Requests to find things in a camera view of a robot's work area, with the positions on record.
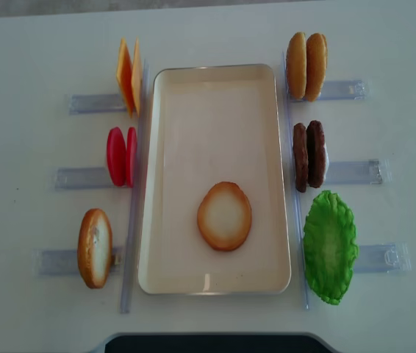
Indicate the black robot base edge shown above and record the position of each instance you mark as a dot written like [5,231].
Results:
[215,343]

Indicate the inner red tomato slice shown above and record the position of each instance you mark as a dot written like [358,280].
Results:
[131,150]

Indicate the red tomato slice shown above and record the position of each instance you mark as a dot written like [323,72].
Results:
[131,150]
[116,156]

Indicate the inner brown meat patty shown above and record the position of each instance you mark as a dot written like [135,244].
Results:
[301,157]

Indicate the brown meat patty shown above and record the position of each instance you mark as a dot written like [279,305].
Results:
[316,153]
[301,157]

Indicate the outer red tomato slice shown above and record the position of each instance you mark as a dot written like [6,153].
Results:
[116,156]

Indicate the outer brown meat patty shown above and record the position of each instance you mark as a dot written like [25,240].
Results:
[316,153]

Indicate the inner orange cheese slice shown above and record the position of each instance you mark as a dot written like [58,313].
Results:
[137,77]

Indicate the orange cheese slice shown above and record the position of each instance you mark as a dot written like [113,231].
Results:
[137,77]
[124,76]

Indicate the bread slice in holder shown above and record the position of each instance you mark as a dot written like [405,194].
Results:
[94,250]

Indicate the outer orange cheese slice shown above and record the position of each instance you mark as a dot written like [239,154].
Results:
[124,76]

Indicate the green lettuce leaf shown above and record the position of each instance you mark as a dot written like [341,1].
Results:
[330,248]

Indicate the cream rectangular tray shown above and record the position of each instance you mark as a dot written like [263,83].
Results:
[211,125]

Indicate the inner top bun half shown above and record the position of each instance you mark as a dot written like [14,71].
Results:
[296,65]

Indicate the bun half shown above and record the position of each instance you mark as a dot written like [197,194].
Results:
[316,65]
[296,65]

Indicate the outer top bun half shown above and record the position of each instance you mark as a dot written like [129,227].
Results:
[316,65]

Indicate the clear left long rail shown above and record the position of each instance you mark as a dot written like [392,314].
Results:
[134,217]

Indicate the clear long rail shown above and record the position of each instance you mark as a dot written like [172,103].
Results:
[134,217]
[297,216]

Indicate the clear cheese holder rail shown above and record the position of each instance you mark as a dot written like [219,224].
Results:
[96,103]

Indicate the clear tomato holder rail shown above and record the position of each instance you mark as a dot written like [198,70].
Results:
[82,178]

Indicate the clear right long rail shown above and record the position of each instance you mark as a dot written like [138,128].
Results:
[297,216]

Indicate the clear bun holder rail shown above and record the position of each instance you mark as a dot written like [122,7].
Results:
[355,89]

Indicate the clear patty holder rail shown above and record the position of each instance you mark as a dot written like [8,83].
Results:
[367,172]

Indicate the clear bread holder rail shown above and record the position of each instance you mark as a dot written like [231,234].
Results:
[55,263]

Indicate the clear lettuce holder rail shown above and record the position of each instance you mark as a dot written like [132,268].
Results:
[383,258]

